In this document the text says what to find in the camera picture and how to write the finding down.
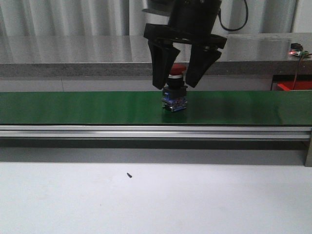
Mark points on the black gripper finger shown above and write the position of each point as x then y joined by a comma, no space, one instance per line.
201,60
163,57

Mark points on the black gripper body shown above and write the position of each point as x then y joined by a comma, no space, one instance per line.
190,22

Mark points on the red mushroom push button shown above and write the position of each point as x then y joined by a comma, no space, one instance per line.
174,94

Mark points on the grey stone counter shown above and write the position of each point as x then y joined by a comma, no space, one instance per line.
106,56

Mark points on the green conveyor belt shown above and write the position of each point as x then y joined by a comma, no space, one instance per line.
145,108

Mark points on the small green circuit board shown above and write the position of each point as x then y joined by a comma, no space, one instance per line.
296,49

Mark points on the red plastic tray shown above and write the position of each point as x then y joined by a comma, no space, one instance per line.
289,86

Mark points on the grey curtain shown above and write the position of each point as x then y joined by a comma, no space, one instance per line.
127,18

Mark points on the aluminium conveyor frame rail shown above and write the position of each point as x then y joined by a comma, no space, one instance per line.
190,144

